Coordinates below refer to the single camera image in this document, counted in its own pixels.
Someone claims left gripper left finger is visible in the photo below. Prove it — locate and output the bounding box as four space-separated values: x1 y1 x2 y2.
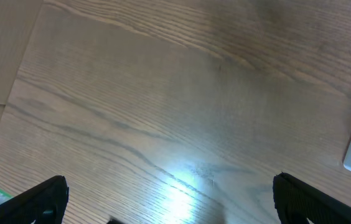
0 175 69 224

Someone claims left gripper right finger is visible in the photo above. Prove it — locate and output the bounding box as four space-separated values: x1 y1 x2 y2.
273 172 351 224

